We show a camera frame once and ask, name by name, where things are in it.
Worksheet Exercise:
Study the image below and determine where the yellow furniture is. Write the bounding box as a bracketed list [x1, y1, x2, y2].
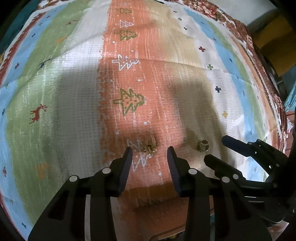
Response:
[253, 15, 295, 76]

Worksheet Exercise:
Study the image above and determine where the colourful striped blanket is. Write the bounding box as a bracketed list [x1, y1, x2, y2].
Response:
[0, 0, 287, 241]

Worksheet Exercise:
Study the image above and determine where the teal pillow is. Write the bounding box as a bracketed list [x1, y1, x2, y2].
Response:
[0, 0, 41, 54]

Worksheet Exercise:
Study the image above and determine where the jewelry box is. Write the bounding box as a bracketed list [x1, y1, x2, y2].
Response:
[149, 228, 185, 241]

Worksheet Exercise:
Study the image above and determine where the gold ring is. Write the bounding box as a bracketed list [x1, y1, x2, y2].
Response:
[140, 135, 159, 155]

